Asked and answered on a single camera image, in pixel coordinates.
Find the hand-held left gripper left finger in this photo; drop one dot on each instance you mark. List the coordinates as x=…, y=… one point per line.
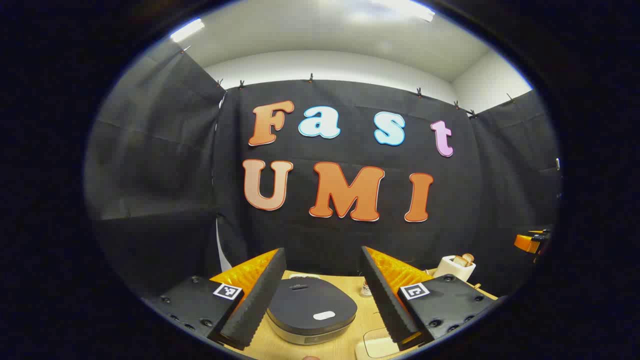
x=260, y=295

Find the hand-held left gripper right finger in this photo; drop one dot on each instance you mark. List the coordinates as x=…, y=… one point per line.
x=385, y=295

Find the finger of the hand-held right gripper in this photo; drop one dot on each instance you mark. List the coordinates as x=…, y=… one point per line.
x=527, y=243

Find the dark grey rice cooker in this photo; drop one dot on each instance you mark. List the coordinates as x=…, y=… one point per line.
x=310, y=300

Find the clear plastic rice box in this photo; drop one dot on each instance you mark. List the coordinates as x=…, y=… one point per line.
x=372, y=345

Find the clear bottle red label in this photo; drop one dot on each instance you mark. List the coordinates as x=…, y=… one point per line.
x=366, y=290

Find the toast slice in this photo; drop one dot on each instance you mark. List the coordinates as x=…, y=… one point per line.
x=469, y=258
x=460, y=261

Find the black backdrop cloth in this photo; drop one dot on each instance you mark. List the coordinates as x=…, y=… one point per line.
x=350, y=240

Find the white toaster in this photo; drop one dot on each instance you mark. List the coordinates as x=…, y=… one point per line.
x=450, y=270

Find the row of small cloth clips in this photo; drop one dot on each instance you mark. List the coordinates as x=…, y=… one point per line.
x=310, y=77

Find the ceiling light strip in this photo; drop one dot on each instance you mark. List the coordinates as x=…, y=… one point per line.
x=186, y=31

